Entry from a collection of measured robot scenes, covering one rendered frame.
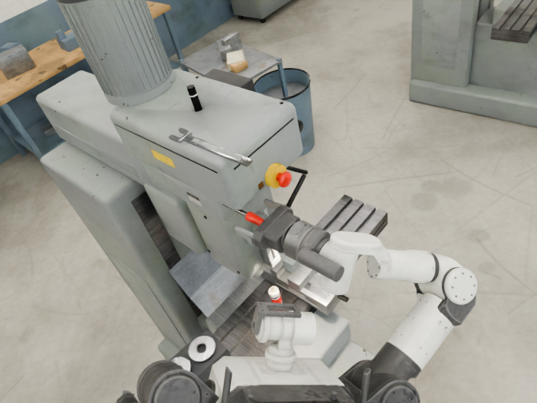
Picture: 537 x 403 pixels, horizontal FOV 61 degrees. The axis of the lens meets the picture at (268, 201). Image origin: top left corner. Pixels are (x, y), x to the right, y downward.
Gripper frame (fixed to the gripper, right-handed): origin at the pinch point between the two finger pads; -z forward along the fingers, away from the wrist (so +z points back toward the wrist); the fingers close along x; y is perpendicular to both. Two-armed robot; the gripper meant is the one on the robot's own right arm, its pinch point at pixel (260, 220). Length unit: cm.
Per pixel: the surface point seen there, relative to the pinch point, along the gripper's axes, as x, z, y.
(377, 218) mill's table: -71, -15, 74
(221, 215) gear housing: 2.1, -12.7, 3.3
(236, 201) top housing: 2.7, -3.1, -7.2
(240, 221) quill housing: -4.5, -15.6, 13.7
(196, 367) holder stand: 27, -20, 55
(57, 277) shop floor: 29, -238, 170
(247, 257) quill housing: -2.4, -15.7, 27.8
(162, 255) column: 5, -61, 49
